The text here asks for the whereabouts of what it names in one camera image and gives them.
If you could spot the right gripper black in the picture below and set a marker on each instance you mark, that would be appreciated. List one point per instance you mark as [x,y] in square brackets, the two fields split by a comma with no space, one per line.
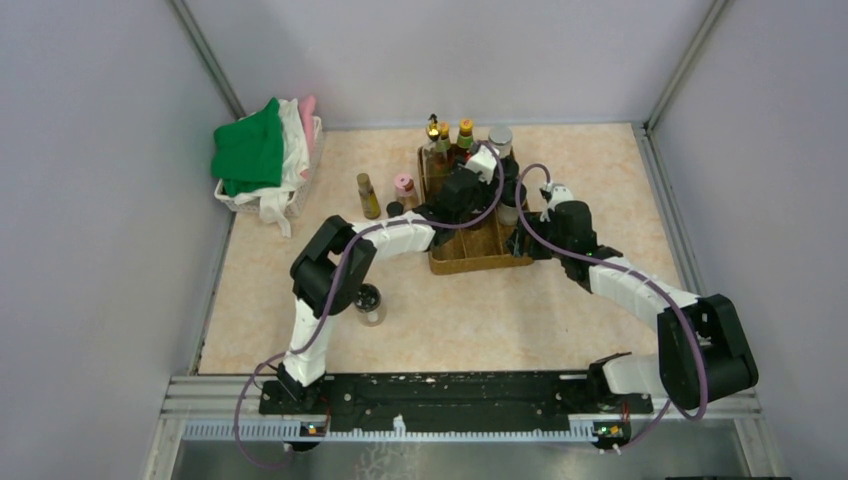
[518,243]

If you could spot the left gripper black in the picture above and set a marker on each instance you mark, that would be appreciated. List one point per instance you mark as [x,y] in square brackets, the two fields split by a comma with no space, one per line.
[487,193]

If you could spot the tall glass oil bottle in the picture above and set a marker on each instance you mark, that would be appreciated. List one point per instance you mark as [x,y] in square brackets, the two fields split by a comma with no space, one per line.
[436,170]

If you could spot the yellow cap chili sauce bottle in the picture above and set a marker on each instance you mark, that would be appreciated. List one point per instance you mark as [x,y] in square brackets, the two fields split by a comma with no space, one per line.
[444,143]

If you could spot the woven wicker divided tray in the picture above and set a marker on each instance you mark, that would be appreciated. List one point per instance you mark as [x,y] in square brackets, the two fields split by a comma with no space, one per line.
[475,250]

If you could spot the silver lid salt jar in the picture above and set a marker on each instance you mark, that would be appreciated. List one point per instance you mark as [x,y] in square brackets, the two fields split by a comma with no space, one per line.
[501,137]

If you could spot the black cap dark jar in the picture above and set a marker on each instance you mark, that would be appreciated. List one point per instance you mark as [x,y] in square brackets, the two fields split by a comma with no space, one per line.
[369,305]

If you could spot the black lid clear jar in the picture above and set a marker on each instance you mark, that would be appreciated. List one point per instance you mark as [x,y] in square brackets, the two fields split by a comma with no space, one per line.
[512,200]
[510,170]

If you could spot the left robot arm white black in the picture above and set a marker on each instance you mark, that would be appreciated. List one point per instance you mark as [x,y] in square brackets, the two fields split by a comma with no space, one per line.
[330,270]

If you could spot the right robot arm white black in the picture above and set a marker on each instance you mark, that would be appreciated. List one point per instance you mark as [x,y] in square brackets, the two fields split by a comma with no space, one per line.
[702,351]

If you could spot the pink lid spice jar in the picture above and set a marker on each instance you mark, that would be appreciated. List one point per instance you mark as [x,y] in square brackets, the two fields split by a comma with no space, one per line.
[406,192]

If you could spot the black cap soy bottle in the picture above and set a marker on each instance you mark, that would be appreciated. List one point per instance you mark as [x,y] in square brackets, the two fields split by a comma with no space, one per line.
[394,209]

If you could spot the yellow label pepper shaker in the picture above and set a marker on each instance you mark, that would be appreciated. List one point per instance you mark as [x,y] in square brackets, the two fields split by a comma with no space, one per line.
[368,199]

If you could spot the white plastic basket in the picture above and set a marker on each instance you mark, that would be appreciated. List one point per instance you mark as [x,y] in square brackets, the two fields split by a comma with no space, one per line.
[297,199]

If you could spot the pink cloth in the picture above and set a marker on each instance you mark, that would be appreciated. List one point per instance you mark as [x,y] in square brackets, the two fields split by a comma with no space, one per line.
[306,108]

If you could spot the green cloth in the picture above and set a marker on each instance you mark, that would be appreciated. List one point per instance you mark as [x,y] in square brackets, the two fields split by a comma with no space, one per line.
[249,152]

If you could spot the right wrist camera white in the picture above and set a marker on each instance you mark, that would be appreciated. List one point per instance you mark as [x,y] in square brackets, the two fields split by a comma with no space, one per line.
[554,194]

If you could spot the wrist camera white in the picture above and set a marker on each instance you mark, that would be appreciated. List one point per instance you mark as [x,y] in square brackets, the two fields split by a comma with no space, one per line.
[554,194]
[483,162]

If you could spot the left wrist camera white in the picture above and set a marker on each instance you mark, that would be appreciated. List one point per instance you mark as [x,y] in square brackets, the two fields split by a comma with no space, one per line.
[483,162]

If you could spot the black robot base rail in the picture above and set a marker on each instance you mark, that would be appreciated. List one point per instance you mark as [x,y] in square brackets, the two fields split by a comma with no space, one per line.
[552,406]

